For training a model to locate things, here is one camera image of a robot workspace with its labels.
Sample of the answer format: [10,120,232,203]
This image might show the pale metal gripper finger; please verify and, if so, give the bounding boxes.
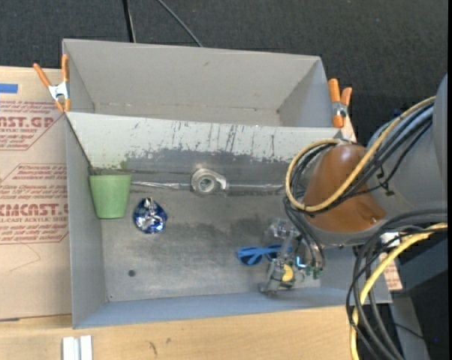
[270,278,297,296]
[258,260,286,294]

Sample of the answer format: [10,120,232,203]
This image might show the blue sunglasses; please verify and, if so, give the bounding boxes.
[237,242,294,266]

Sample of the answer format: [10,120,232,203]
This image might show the clear plastic thing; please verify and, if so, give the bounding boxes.
[264,217,299,244]

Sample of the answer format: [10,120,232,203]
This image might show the grey metal bin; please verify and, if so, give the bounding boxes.
[62,38,394,330]

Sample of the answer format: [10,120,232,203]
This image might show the blue shiny crumpled packet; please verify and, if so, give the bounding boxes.
[132,196,169,235]

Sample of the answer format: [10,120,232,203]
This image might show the green cup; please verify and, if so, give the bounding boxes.
[88,173,132,220]

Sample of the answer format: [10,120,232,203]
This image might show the brown cardboard board red print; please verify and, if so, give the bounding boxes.
[0,64,404,324]

